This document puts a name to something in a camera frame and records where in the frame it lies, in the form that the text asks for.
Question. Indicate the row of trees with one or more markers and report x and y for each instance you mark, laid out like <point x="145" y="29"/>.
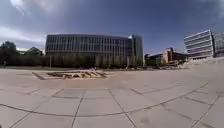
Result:
<point x="83" y="61"/>

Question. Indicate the wide glass-fronted building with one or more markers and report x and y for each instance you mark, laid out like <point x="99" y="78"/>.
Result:
<point x="90" y="45"/>

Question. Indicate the pale stone slab plaza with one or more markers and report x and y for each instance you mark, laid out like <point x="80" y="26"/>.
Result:
<point x="100" y="106"/>

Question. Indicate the low brown building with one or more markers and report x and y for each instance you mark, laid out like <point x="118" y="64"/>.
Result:
<point x="170" y="56"/>

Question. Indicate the white banded office building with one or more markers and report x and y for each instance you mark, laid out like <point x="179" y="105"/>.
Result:
<point x="200" y="45"/>

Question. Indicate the pale gravel bank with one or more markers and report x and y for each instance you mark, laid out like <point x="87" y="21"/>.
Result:
<point x="203" y="62"/>

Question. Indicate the dark leafy tree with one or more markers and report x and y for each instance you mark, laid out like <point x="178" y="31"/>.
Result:
<point x="8" y="53"/>

